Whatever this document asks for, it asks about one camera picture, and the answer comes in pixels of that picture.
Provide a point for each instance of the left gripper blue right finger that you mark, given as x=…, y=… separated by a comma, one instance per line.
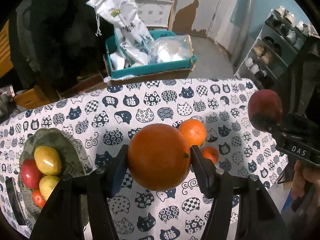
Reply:
x=209, y=178

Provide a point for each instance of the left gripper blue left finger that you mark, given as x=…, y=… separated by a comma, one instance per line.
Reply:
x=115, y=172

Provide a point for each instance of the large orange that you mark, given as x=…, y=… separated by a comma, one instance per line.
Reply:
x=159, y=157

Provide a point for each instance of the red apple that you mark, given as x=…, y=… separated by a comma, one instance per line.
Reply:
x=30, y=174
x=265, y=109

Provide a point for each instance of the right hand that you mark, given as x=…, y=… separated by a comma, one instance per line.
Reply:
x=303, y=175

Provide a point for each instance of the small mandarin orange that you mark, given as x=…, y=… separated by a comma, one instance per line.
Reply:
x=211, y=153

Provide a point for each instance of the green glass bowl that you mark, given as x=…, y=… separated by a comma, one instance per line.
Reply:
x=73, y=157

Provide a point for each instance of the medium orange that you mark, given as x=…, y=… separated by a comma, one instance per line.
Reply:
x=193, y=131

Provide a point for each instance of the grey shoe rack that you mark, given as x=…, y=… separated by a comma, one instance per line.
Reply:
x=277, y=44

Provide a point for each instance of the red apple in bowl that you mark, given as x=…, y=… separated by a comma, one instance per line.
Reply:
x=30, y=174

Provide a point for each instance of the small red tomato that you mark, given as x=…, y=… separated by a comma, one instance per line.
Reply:
x=38, y=199

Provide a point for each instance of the teal cardboard box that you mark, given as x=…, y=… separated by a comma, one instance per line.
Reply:
x=135, y=71

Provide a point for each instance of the black smartphone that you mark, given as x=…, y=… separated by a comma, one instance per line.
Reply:
x=14, y=201

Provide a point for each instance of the clear plastic bag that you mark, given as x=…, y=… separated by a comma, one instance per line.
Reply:
x=170, y=49

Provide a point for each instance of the black hanging coat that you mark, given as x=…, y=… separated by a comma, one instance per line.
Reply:
x=56, y=41

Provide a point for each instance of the white door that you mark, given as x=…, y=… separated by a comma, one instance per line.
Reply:
x=206, y=18

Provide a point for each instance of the white patterned drawer box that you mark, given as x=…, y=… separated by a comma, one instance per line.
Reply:
x=154, y=13

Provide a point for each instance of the white rice bag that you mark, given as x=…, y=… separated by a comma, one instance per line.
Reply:
x=130, y=32

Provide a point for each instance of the wooden shelf rack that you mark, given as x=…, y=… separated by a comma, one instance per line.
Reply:
x=170, y=19

